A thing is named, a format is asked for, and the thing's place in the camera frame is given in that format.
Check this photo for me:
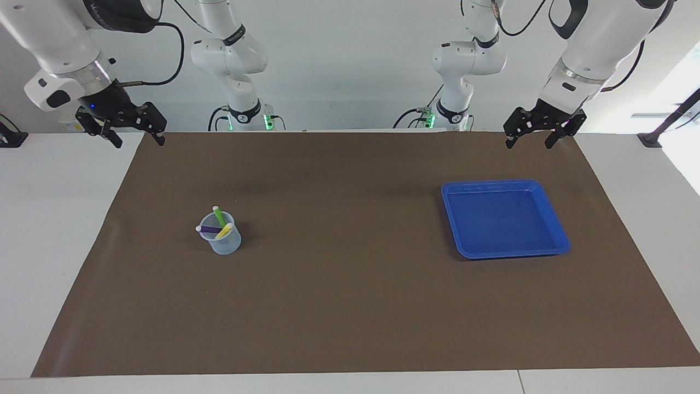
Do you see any brown table mat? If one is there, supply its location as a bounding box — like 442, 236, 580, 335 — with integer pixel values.
31, 131, 700, 378

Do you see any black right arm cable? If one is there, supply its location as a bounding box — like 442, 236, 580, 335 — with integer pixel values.
118, 22, 185, 87

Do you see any black camera stand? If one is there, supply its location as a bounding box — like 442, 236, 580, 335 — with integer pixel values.
637, 88, 700, 148

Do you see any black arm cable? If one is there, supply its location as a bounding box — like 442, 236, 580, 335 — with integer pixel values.
118, 22, 185, 87
489, 0, 647, 92

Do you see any blue plastic tray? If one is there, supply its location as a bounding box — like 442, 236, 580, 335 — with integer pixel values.
441, 179, 571, 260

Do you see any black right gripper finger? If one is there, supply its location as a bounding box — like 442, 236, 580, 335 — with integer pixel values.
75, 106, 124, 149
133, 102, 168, 147

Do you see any black table clamp mount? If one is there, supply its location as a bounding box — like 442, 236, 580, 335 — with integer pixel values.
0, 113, 29, 148

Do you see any clear plastic cup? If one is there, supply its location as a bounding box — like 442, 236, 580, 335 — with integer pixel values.
199, 211, 242, 256

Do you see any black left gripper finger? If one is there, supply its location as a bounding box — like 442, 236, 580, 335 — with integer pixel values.
504, 107, 535, 149
544, 111, 587, 149

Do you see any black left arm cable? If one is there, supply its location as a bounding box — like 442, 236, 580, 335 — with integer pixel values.
489, 0, 647, 92

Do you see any black base cable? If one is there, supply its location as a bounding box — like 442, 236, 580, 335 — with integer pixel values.
393, 82, 445, 129
208, 106, 230, 132

